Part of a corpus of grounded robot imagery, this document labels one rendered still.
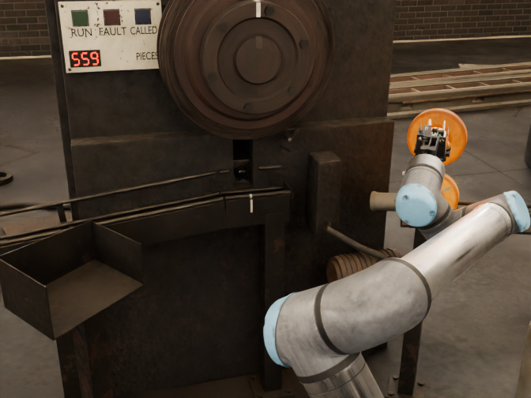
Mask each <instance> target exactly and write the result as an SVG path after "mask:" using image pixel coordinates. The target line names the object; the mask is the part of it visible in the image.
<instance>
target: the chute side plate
mask: <svg viewBox="0 0 531 398"><path fill-rule="evenodd" d="M250 200H253V212H250ZM281 212H284V221H285V222H289V212H290V195H289V194H288V195H280V196H271V197H256V198H247V199H239V200H231V201H225V208H224V202H223V201H221V202H217V203H212V204H208V205H201V206H197V207H193V208H186V209H182V210H178V211H174V212H166V213H163V214H159V215H155V216H147V217H143V218H140V219H135V220H128V221H124V222H120V223H113V224H109V225H105V226H104V227H107V228H109V229H111V230H113V231H115V232H117V233H119V234H121V235H124V236H126V237H127V238H131V239H133V240H134V241H136V242H139V243H141V244H142V246H147V245H152V244H155V243H159V242H166V241H170V240H174V239H177V238H185V237H189V236H192V235H199V234H203V233H207V232H211V231H218V230H222V229H225V228H231V227H245V226H253V225H260V224H265V214H274V213H281ZM41 239H42V238H40V239H36V240H32V241H27V242H21V243H17V244H13V245H8V246H1V247H0V255H2V254H4V253H8V252H10V251H12V250H16V249H18V248H21V247H22V246H26V245H28V244H31V243H33V242H36V241H39V240H41Z"/></svg>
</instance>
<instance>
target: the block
mask: <svg viewBox="0 0 531 398"><path fill-rule="evenodd" d="M341 172H342V161H341V159H340V158H339V157H338V156H337V155H336V154H334V153H333V152H332V151H321V152H310V153H309V154H308V163H307V210H306V222H307V225H308V226H309V228H310V229H311V230H312V231H313V232H314V234H315V235H326V234H328V233H326V232H325V231H324V225H325V222H326V221H329V222H331V227H332V228H333V229H334V230H336V231H338V228H339V214H340V199H341Z"/></svg>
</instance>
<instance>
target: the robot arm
mask: <svg viewBox="0 0 531 398"><path fill-rule="evenodd" d="M445 123H446V121H444V123H443V128H439V127H433V128H431V120H430V119H429V122H428V125H424V128H423V129H421V125H422V124H420V128H419V130H418V133H417V137H416V143H415V149H414V153H416V154H415V156H414V157H413V158H411V160H410V161H409V163H408V165H407V167H406V171H403V172H402V174H403V175H404V178H403V180H402V183H401V188H400V190H399V191H398V193H397V198H396V211H397V214H398V216H399V217H400V218H401V219H402V220H403V221H404V222H405V223H407V224H408V225H411V226H414V227H417V228H418V229H419V231H420V232H421V233H422V235H423V236H424V237H425V238H426V239H427V241H426V242H425V243H423V244H422V245H420V246H418V247H417V248H415V249H414V250H413V251H411V252H410V253H407V254H406V255H405V256H404V257H402V258H396V257H389V258H385V259H383V260H381V261H378V262H377V263H375V264H374V265H372V266H370V267H368V268H366V269H364V270H362V271H359V272H356V273H354V274H352V275H350V276H347V277H345V278H343V279H340V280H336V281H334V282H332V283H327V284H324V285H322V286H318V287H314V288H311V289H308V290H305V291H301V292H293V293H291V294H290V295H288V296H286V297H283V298H280V299H278V300H277V301H276V302H275V303H274V304H273V305H272V306H271V307H270V308H269V310H268V312H267V314H266V316H265V325H264V327H263V337H264V342H265V347H266V350H267V351H268V354H269V356H270V358H271V359H272V360H273V361H274V362H275V363H276V364H278V365H281V366H284V367H288V368H289V367H292V368H293V370H294V372H295V374H296V376H297V377H298V379H299V382H300V383H301V384H302V385H303V386H304V388H305V389H306V390H307V393H308V395H309V397H310V398H384V396H383V394H382V392H381V390H380V388H379V387H378V385H377V383H376V381H375V379H374V377H373V375H372V373H371V371H370V370H369V368H368V366H367V364H366V362H365V360H364V358H363V356H362V355H361V351H365V350H367V349H370V348H373V347H376V346H378V345H380V344H383V343H385V342H387V341H390V340H392V339H394V338H396V337H397V336H400V335H401V334H403V333H405V332H407V331H408V330H410V329H412V328H414V327H415V326H416V325H418V324H419V323H420V322H421V321H422V320H423V319H424V318H425V317H426V316H427V315H428V313H429V311H430V309H431V304H432V299H433V298H434V297H435V296H436V295H437V294H439V293H440V292H441V291H442V290H444V289H445V288H446V287H447V286H449V285H450V284H451V283H452V282H453V281H455V280H456V279H457V278H458V277H459V276H460V275H461V274H462V273H464V272H465V271H466V270H467V269H469V268H470V267H471V266H472V265H474V264H475V263H476V262H477V261H479V260H480V259H481V258H482V257H483V256H484V255H485V254H486V253H488V252H489V251H490V250H491V249H493V248H494V247H495V246H496V245H498V244H499V243H500V242H502V241H504V240H505V239H506V238H508V237H509V236H510V235H512V234H515V233H518V232H523V231H525V230H527V229H529V226H530V217H529V211H528V209H527V207H526V205H525V202H524V201H523V199H522V197H521V196H520V194H519V193H517V192H515V191H510V192H504V193H502V194H500V195H497V196H495V197H491V198H488V199H486V200H483V201H479V202H477V203H474V204H471V205H468V206H465V207H462V208H459V209H456V210H453V209H452V208H451V206H450V205H449V203H448V202H447V200H446V199H445V197H444V196H443V195H442V194H441V189H442V184H443V179H444V175H445V167H444V164H443V162H445V161H446V158H447V157H450V153H451V147H452V145H451V143H450V142H449V141H448V133H449V126H448V128H447V131H445Z"/></svg>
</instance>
